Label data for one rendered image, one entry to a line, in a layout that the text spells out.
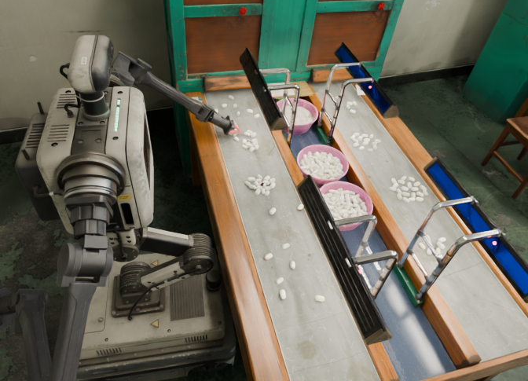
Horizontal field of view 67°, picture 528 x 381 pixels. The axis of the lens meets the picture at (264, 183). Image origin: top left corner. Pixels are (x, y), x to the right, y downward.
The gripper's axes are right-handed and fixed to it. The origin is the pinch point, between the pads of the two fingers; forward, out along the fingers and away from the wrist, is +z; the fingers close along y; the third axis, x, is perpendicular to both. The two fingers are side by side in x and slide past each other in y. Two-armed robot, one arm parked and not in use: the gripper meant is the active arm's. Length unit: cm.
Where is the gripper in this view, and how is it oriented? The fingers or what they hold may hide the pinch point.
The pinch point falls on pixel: (239, 131)
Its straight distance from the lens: 221.0
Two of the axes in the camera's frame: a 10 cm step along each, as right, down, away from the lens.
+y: -2.6, -7.0, 6.7
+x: -6.4, 6.4, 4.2
